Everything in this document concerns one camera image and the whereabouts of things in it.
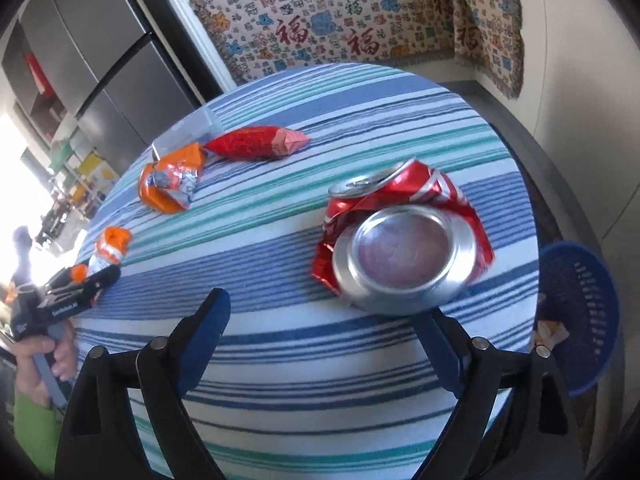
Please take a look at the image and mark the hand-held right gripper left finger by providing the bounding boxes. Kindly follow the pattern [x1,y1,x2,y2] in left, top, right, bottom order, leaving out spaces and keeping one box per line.
[55,288,232,480]

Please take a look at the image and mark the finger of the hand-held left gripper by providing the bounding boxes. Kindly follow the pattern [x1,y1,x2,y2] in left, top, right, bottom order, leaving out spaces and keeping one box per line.
[75,264,122,306]
[47,267,81,288]

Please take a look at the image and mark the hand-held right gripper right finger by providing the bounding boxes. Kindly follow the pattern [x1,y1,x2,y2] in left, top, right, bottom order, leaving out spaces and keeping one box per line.
[414,307,586,480]

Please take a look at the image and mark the small orange wrapper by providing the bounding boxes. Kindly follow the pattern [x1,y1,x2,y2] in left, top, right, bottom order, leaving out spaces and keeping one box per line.
[72,226,133,281]

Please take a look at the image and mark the crushed red soda can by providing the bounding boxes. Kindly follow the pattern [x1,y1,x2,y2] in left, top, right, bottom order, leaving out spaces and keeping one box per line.
[311,157,496,317]

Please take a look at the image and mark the blue plastic basket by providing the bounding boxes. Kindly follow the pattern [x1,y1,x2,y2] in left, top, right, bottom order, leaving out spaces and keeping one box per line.
[537,241,623,398]

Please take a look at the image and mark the person's left forearm green sleeve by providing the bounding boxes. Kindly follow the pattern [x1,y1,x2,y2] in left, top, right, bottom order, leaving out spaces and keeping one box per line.
[12,387,63,476]

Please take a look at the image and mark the person's left hand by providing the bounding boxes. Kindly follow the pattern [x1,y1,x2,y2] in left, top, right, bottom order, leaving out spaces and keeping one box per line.
[14,327,78,406]

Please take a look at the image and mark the rack with basins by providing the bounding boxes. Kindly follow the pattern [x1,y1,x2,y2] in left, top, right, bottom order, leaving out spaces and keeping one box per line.
[47,130,101,221]

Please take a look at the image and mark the yellow cardboard box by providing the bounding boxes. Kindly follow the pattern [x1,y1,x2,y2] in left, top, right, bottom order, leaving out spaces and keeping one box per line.
[77,152,121,191]

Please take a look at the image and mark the striped blue tablecloth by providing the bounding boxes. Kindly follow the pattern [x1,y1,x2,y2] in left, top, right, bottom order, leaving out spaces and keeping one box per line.
[70,62,541,480]

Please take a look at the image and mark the orange silver snack bag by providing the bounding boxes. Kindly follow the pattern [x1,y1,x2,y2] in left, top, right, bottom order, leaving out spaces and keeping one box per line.
[138,142,207,213]

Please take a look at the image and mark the clear plastic box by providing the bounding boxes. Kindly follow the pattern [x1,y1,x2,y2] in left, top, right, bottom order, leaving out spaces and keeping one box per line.
[151,105,223,158]

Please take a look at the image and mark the dark shelving cabinet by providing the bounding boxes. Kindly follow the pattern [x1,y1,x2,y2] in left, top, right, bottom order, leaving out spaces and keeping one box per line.
[0,20,71,141]

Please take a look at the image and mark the red snack wrapper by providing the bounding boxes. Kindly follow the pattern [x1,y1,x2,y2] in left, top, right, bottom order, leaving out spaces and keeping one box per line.
[205,126,311,161]

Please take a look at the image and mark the red hanging cloth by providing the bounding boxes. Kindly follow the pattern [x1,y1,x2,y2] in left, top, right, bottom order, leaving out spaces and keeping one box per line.
[25,52,56,96]

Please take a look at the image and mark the grey refrigerator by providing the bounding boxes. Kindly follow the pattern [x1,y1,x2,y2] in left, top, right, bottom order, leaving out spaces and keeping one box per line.
[20,0,201,173]

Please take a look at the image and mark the white kitchen counter cabinet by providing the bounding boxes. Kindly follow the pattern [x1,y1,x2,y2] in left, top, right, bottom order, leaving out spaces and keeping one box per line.
[515,0,640,241]

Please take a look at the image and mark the small printed cloth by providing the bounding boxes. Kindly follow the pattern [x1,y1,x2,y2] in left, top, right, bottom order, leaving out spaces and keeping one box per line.
[445,0,525,100]

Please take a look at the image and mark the large printed cloth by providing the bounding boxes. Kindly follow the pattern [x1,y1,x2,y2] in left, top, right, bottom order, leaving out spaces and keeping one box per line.
[189,0,453,88]

